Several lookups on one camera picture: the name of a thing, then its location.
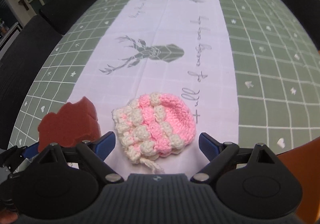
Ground white table runner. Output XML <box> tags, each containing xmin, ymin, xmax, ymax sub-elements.
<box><xmin>69</xmin><ymin>0</ymin><xmax>239</xmax><ymax>177</ymax></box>

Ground black chair right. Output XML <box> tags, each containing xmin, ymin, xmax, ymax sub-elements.
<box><xmin>281</xmin><ymin>0</ymin><xmax>320</xmax><ymax>51</ymax></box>

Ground black chair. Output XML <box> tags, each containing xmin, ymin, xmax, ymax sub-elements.
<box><xmin>281</xmin><ymin>0</ymin><xmax>320</xmax><ymax>51</ymax></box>
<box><xmin>1</xmin><ymin>16</ymin><xmax>62</xmax><ymax>150</ymax></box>
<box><xmin>39</xmin><ymin>0</ymin><xmax>97</xmax><ymax>35</ymax></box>

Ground maroon sponge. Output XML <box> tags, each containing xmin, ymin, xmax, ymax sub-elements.
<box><xmin>37</xmin><ymin>97</ymin><xmax>101</xmax><ymax>152</ymax></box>

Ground orange cardboard box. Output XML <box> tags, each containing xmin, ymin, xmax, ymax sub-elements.
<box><xmin>278</xmin><ymin>138</ymin><xmax>320</xmax><ymax>223</ymax></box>

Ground green grid tablecloth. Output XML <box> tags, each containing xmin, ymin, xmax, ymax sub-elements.
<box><xmin>9</xmin><ymin>0</ymin><xmax>319</xmax><ymax>153</ymax></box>

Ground black chair near left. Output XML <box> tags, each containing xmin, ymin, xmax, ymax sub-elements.
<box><xmin>1</xmin><ymin>16</ymin><xmax>62</xmax><ymax>150</ymax></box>

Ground black chair far left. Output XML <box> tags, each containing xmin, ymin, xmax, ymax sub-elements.
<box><xmin>39</xmin><ymin>0</ymin><xmax>97</xmax><ymax>35</ymax></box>

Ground person's hand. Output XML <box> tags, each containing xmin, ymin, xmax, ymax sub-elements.
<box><xmin>0</xmin><ymin>209</ymin><xmax>18</xmax><ymax>224</ymax></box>

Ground pink white crocheted hat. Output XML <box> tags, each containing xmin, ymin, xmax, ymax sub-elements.
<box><xmin>112</xmin><ymin>92</ymin><xmax>196</xmax><ymax>173</ymax></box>

